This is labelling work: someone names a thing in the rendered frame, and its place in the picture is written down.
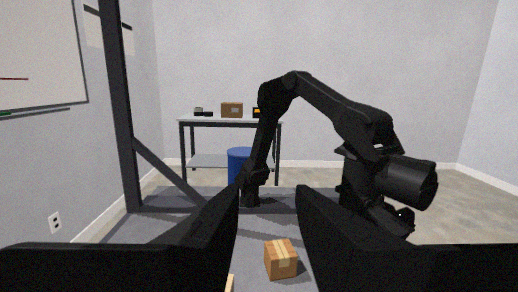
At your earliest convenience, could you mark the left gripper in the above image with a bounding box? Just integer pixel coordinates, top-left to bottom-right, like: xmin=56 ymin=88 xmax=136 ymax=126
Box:
xmin=335 ymin=182 xmax=381 ymax=214

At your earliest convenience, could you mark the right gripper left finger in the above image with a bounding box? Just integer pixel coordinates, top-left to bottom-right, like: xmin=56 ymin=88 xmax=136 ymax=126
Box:
xmin=0 ymin=183 xmax=239 ymax=292

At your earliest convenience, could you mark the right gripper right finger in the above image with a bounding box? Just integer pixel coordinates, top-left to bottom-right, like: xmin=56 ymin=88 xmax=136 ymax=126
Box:
xmin=295 ymin=184 xmax=518 ymax=292

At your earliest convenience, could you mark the brown cardboard box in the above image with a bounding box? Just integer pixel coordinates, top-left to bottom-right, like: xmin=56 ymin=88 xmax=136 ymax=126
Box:
xmin=264 ymin=238 xmax=298 ymax=281

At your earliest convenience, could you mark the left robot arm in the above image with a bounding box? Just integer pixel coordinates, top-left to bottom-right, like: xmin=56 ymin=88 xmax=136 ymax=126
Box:
xmin=234 ymin=70 xmax=439 ymax=240

